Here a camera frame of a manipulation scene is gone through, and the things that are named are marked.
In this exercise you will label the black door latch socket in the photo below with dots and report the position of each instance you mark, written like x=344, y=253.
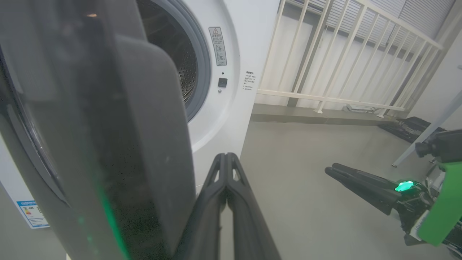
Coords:
x=222, y=82

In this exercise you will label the white front-load washing machine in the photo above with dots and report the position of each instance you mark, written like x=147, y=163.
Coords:
x=223, y=119

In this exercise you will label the white metal railing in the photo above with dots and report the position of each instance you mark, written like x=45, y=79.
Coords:
x=325, y=98

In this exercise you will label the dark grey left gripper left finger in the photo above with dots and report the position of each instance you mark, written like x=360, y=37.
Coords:
x=202, y=224

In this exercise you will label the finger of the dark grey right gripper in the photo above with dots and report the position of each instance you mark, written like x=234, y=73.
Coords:
x=371, y=178
x=371, y=195

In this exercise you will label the grey rubber door seal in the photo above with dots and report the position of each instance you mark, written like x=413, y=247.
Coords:
x=203, y=65

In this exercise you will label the round black washer door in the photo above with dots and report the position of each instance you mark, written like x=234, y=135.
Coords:
x=108, y=144

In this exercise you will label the white slanted pole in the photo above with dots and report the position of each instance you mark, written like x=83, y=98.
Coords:
x=429, y=130

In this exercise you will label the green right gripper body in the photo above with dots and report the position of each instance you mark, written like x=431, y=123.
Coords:
x=444, y=209

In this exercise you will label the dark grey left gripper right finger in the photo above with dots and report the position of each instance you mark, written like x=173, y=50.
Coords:
x=249, y=231

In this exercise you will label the black flat floor object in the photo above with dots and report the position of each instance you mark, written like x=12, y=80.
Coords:
x=411, y=128

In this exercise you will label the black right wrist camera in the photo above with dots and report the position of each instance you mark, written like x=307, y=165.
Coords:
x=447, y=144

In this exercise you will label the blue energy label sticker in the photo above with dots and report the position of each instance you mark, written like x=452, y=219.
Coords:
x=33, y=215

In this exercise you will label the grey warning sticker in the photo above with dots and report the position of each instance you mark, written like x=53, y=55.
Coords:
x=218, y=47

